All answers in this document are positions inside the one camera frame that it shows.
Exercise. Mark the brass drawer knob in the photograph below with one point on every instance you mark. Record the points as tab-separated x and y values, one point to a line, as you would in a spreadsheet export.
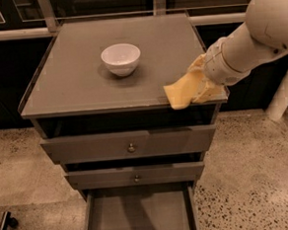
137	179
131	148

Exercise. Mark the grey middle drawer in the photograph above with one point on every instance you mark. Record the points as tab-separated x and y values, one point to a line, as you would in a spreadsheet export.
124	177

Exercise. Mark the grey drawer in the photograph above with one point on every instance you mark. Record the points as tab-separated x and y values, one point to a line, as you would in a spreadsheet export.
124	177
150	207
113	146

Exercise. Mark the white cylindrical post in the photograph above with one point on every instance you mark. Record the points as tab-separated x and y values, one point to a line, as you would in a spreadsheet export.
279	103

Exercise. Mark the grey top drawer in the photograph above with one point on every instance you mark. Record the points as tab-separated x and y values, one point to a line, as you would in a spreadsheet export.
113	146

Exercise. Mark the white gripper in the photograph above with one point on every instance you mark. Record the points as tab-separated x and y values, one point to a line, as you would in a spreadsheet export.
217	66

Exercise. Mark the metal railing frame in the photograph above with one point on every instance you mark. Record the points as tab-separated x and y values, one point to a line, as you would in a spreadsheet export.
44	18

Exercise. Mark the yellow sponge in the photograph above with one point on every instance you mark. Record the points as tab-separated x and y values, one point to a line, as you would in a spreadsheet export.
181	93

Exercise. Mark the brass middle drawer knob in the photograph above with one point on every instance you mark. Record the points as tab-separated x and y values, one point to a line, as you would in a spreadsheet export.
137	179

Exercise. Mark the brass top drawer knob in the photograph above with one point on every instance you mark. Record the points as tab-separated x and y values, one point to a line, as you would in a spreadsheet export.
131	148

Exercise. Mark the white ceramic bowl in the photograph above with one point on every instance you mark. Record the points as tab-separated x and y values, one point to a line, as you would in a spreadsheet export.
121	59

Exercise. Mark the grey bottom drawer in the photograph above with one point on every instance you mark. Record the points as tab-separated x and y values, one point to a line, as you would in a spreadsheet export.
150	207

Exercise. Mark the grey drawer cabinet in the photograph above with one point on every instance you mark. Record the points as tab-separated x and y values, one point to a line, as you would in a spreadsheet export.
75	94

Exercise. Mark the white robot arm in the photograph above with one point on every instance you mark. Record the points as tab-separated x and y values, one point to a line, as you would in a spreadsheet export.
261	38

